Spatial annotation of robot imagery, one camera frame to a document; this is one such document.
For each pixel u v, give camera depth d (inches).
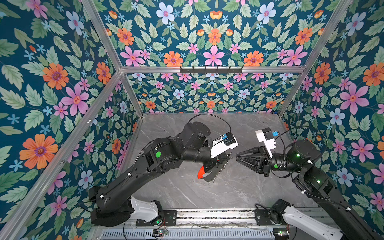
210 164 18.4
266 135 17.6
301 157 15.9
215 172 22.1
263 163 18.0
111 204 14.4
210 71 36.5
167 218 29.0
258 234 27.6
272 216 25.6
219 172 21.8
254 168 18.7
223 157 18.1
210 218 29.5
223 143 16.7
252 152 19.9
